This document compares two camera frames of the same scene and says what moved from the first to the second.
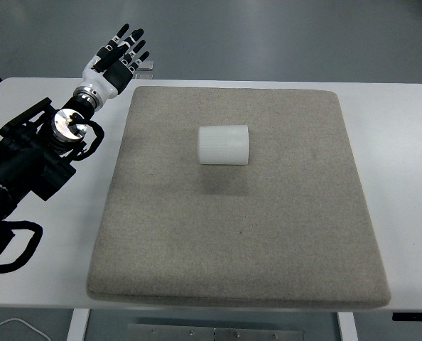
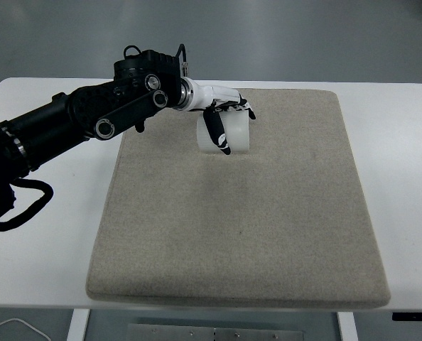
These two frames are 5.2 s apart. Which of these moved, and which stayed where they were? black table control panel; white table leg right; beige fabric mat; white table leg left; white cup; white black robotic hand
Moved: white cup; white black robotic hand
Stayed: white table leg left; black table control panel; beige fabric mat; white table leg right
